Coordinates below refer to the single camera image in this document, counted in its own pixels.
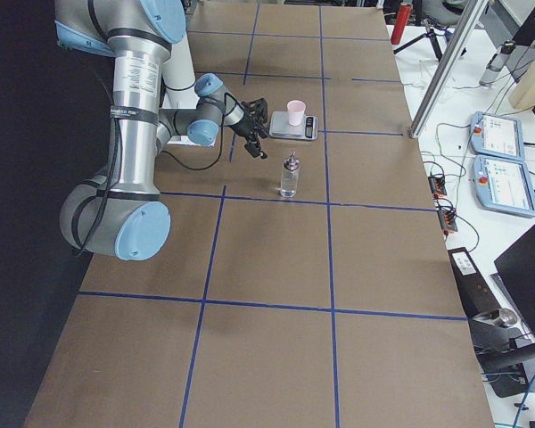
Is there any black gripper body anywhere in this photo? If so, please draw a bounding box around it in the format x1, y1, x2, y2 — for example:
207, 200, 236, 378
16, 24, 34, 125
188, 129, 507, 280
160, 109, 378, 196
229, 98, 268, 147

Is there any pink plastic cup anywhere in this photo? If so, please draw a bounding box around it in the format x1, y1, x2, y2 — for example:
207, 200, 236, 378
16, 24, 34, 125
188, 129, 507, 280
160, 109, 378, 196
286, 100, 306, 127

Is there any clear glass sauce bottle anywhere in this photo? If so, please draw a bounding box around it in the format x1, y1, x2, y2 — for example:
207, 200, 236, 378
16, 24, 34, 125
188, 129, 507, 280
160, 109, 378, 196
280, 151, 300, 198

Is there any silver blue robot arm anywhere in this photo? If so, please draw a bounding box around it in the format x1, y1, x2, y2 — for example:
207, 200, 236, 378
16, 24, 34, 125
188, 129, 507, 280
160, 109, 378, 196
55, 1, 268, 260

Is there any silver digital kitchen scale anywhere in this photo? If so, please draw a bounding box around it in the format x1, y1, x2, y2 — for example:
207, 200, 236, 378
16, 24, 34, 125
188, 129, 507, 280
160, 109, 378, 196
269, 111, 318, 141

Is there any red cylinder bottle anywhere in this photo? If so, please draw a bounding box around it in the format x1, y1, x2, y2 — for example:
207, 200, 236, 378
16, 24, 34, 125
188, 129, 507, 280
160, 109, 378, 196
391, 1, 413, 45

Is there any orange black connector block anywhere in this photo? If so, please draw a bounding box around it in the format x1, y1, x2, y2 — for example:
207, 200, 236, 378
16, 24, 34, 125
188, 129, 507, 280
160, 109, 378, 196
428, 175, 447, 199

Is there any upper blue teach pendant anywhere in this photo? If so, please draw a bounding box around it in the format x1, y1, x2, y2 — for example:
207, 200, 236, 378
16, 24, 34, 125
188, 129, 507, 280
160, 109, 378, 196
470, 111, 525, 161

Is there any blue teach pendant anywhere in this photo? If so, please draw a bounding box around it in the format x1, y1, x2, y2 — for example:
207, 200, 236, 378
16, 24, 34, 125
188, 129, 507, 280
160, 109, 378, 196
470, 111, 525, 161
473, 155, 535, 218

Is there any lower blue teach pendant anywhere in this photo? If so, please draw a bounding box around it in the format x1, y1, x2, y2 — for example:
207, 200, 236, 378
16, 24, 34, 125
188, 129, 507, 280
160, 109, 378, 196
473, 155, 535, 218

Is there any black box with metal knob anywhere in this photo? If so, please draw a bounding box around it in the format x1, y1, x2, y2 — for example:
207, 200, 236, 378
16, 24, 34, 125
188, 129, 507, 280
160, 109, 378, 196
448, 247, 519, 354

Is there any black monitor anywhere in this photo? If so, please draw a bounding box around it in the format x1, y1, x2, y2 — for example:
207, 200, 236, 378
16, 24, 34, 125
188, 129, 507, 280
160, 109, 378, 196
495, 225, 535, 331

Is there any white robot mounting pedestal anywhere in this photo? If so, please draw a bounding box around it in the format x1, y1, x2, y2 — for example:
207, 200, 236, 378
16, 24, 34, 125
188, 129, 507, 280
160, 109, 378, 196
156, 34, 224, 150

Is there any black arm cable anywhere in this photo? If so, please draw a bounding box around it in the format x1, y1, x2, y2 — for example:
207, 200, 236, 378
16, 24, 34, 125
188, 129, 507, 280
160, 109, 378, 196
70, 91, 246, 259

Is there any black camera tripod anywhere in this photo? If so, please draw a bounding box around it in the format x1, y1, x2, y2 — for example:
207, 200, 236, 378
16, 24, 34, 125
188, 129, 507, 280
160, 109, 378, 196
393, 20, 453, 62

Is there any aluminium frame post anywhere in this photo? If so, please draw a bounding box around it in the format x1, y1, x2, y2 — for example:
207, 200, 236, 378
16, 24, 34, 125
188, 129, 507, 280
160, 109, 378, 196
408, 0, 490, 139

